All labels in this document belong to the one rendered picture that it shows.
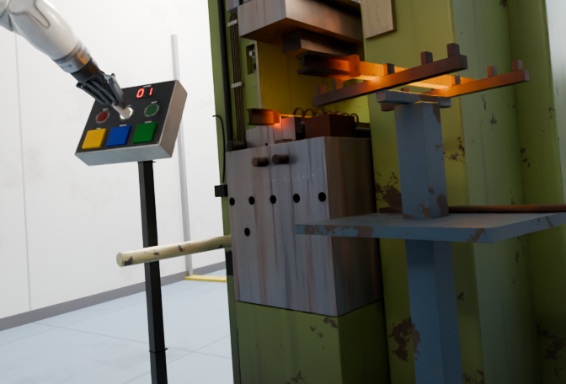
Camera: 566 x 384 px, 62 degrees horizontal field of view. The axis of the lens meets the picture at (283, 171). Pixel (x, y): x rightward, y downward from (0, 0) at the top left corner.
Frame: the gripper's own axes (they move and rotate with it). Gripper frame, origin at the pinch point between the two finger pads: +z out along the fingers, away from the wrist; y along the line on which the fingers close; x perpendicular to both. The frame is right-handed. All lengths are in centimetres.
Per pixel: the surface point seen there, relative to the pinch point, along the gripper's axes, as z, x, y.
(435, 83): -18, -22, 91
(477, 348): 34, -60, 96
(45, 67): 97, 140, -178
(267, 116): 7.0, -4.5, 45.6
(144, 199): 33.1, -13.5, -9.0
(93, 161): 18.2, -5.5, -22.6
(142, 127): 12.6, 1.9, -1.0
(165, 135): 14.8, -0.6, 6.9
